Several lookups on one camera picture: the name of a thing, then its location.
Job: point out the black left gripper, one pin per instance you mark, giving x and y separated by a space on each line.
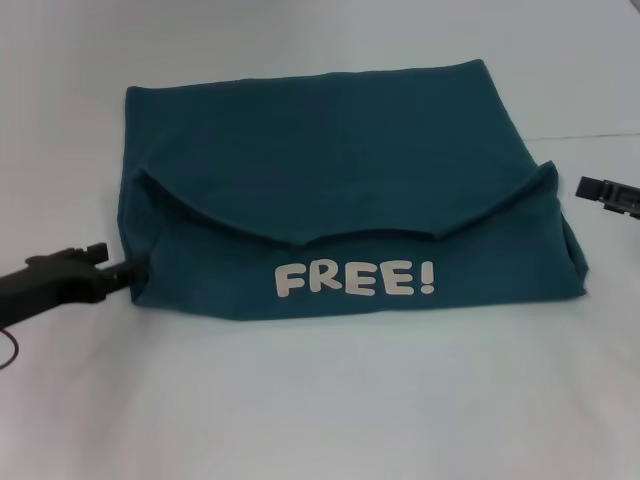
42 285

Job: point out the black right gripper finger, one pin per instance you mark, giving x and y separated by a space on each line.
607 195

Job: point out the blue shirt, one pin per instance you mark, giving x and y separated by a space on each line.
325 200

